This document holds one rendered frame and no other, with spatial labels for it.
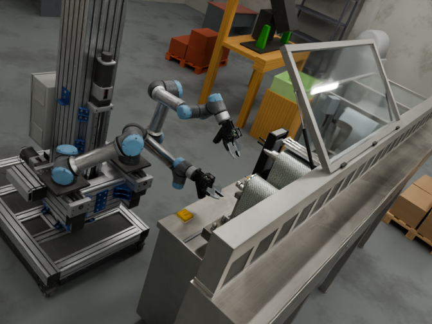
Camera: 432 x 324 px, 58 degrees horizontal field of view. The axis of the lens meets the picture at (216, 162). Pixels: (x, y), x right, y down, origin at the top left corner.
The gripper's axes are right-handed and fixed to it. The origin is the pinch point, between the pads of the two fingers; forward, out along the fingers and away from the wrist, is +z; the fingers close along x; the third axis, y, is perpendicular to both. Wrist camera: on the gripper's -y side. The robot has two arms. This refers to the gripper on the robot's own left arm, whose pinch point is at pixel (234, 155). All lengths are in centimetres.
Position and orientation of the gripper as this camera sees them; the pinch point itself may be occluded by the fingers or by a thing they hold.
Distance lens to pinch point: 215.2
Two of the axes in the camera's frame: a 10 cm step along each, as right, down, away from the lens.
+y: 6.9, -2.8, -6.7
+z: 3.8, 9.3, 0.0
